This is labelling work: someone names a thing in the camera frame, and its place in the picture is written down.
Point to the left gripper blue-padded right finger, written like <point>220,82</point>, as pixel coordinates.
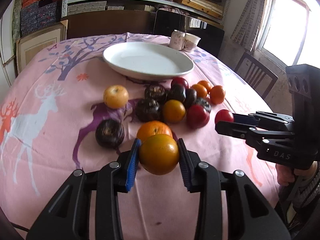
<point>188,162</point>

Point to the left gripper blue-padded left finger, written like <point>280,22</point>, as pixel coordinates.
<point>129,161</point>

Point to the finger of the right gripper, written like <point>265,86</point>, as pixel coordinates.
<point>255,120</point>
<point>236,130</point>

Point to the small red cherry tomato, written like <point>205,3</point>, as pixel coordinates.
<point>224,115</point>

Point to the large orange persimmon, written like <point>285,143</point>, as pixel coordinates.
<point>159,154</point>

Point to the dark purple mangosteen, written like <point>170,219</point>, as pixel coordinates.
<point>110,133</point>

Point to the red plum front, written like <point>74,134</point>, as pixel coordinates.
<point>197,117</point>

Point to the small orange tangerine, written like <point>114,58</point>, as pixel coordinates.
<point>206,84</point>
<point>200,89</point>

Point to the yellow orange fruit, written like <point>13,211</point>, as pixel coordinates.
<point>173,111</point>

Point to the yellow-orange pale fruit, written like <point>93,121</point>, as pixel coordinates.
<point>115,96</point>

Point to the right hand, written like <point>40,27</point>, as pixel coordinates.
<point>286,175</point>

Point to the small orange back tangerine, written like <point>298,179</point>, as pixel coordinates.
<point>206,84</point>

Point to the dark wooden chair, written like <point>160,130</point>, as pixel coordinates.
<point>255,73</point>

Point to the dark plum right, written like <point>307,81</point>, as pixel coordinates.
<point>191,97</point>

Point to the dark purple plum centre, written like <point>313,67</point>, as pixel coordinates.
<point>177,92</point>

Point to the dark red plum back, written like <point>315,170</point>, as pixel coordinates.
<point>180,81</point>

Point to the pink printed tablecloth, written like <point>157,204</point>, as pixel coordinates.
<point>48,122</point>

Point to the patterned window curtain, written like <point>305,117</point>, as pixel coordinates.
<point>248,26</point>

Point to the white paper cup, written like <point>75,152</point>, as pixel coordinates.
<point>190,42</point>

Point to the white drink can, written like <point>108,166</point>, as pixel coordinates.
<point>177,40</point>

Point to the white oval plate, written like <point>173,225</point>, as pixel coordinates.
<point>147,61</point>

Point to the dark wooden board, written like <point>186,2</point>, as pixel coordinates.
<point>110,22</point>

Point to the framed picture leaning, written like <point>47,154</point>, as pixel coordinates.
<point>27,47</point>

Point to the blue patterned storage boxes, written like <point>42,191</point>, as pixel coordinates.
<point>38,16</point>

